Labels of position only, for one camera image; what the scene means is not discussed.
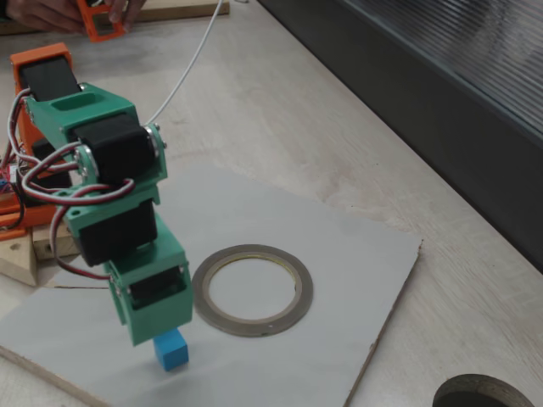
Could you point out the green gripper black servo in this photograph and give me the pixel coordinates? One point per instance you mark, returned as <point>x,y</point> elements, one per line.
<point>160,315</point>

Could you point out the blue cube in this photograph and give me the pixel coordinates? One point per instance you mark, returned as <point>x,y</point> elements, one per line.
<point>171,354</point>

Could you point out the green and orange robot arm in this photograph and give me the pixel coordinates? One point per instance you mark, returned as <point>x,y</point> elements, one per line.
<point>110,148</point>

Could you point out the bare human hand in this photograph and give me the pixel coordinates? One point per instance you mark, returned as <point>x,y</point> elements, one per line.
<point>42,15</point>

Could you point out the pale wooden base plank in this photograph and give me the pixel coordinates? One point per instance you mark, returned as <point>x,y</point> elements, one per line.
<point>17,263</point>

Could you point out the white chipboard panel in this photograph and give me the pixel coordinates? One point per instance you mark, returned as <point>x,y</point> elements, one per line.
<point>297,373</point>

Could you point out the red controller circuit board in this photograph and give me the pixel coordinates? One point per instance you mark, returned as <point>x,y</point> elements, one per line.
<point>5,174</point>

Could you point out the long light wooden plank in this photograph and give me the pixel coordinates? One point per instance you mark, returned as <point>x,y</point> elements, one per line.
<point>182,12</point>

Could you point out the dark partition with ribbed glass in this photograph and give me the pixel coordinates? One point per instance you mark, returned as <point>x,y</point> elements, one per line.
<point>466,148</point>

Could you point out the orange controller board mount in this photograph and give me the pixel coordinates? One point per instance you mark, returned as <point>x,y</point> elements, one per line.
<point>10,222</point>

